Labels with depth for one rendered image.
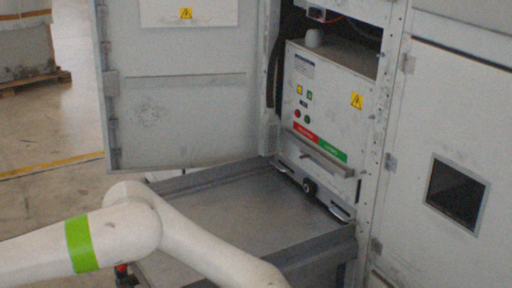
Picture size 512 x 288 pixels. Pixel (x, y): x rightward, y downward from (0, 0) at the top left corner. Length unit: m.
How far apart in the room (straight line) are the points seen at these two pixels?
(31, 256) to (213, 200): 1.03
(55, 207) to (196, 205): 1.78
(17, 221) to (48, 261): 2.50
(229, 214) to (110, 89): 0.64
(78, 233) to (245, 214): 0.95
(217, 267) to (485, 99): 0.74
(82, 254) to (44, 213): 2.53
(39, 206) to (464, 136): 2.84
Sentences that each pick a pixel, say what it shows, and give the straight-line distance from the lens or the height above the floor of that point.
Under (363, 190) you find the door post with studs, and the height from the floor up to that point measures 1.05.
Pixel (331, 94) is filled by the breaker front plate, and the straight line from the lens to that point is 1.88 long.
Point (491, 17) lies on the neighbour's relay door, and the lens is 1.34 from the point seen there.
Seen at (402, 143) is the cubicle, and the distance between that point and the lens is 1.58.
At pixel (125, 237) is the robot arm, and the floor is 1.31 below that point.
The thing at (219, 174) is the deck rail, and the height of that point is 0.88.
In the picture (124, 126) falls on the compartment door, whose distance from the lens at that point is 2.20.
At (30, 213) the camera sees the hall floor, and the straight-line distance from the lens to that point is 3.68.
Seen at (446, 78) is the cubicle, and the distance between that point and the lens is 1.44.
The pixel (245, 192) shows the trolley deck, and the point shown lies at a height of 0.85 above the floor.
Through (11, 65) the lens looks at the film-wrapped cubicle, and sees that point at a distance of 5.51.
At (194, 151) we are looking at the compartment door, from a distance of 2.27.
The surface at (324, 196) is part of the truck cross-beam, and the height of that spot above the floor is 0.89.
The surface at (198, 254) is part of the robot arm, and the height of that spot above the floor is 1.13.
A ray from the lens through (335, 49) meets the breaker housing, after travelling 1.99.
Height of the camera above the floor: 1.97
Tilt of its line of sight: 27 degrees down
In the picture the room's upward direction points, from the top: 2 degrees clockwise
